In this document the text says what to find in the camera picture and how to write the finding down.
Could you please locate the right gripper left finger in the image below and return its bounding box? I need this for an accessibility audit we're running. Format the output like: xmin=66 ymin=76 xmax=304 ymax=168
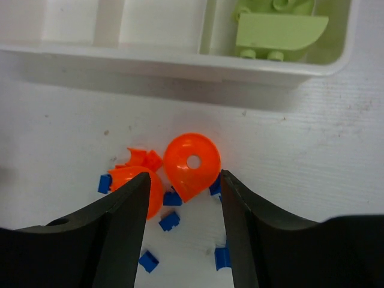
xmin=1 ymin=173 xmax=151 ymax=287

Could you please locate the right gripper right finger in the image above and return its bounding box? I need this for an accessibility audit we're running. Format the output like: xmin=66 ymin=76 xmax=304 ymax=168
xmin=221 ymin=170 xmax=383 ymax=287

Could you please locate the orange ring lego piece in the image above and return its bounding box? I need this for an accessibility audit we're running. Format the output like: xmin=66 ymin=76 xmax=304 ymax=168
xmin=108 ymin=166 xmax=165 ymax=220

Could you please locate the orange dome lego piece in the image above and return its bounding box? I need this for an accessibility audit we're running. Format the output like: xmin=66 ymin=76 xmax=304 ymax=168
xmin=163 ymin=133 xmax=221 ymax=202

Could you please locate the green lego brick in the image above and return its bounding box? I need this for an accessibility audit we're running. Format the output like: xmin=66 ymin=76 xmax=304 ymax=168
xmin=235 ymin=13 xmax=329 ymax=62
xmin=233 ymin=0 xmax=315 ymax=15

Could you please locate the small blue lego piece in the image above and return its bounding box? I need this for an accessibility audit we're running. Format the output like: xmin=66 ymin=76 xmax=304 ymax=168
xmin=139 ymin=250 xmax=159 ymax=273
xmin=214 ymin=247 xmax=232 ymax=271
xmin=209 ymin=175 xmax=221 ymax=196
xmin=159 ymin=211 xmax=180 ymax=232
xmin=98 ymin=174 xmax=112 ymax=194
xmin=163 ymin=186 xmax=183 ymax=206

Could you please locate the orange curved lego piece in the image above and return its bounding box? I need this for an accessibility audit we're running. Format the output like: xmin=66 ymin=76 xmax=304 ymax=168
xmin=115 ymin=147 xmax=147 ymax=169

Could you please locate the small orange square lego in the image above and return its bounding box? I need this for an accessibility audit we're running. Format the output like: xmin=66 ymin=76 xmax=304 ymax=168
xmin=143 ymin=150 xmax=163 ymax=172

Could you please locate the white three-compartment tray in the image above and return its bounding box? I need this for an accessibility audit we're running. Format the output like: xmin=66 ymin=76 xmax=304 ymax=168
xmin=1 ymin=1 xmax=359 ymax=86

